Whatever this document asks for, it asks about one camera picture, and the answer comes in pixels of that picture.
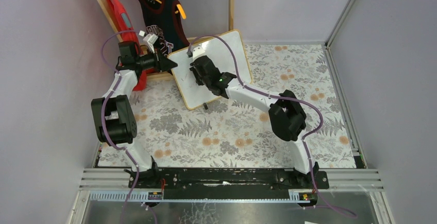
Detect yellow framed whiteboard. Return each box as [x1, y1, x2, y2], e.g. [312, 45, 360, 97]
[168, 29, 253, 110]

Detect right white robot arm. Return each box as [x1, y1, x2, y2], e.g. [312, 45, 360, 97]
[190, 56, 318, 182]

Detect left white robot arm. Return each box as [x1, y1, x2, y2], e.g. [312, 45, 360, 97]
[91, 41, 177, 174]

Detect wooden clothes rack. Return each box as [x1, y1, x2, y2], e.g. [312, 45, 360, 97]
[84, 0, 236, 82]

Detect red tank top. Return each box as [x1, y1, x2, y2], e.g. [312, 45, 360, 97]
[95, 0, 148, 92]

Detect dark navy basketball jersey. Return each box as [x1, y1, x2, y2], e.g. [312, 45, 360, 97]
[138, 0, 189, 56]

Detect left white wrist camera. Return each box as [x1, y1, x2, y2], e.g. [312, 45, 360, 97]
[138, 30, 159, 54]

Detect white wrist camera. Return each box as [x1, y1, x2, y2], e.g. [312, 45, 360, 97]
[138, 30, 159, 54]
[192, 46, 206, 60]

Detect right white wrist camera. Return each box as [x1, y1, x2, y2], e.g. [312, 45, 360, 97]
[192, 46, 206, 60]

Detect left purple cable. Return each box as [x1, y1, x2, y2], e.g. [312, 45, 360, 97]
[101, 29, 159, 224]

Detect purple cable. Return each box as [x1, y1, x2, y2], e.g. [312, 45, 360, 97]
[186, 34, 359, 220]
[101, 29, 159, 224]

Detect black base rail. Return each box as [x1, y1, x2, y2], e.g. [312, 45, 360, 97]
[125, 167, 329, 197]

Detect aluminium frame rails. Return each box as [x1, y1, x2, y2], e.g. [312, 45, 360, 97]
[69, 0, 395, 223]

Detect white slotted cable duct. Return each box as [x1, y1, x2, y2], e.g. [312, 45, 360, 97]
[89, 191, 311, 203]

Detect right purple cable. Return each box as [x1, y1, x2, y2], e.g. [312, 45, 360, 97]
[186, 34, 359, 220]

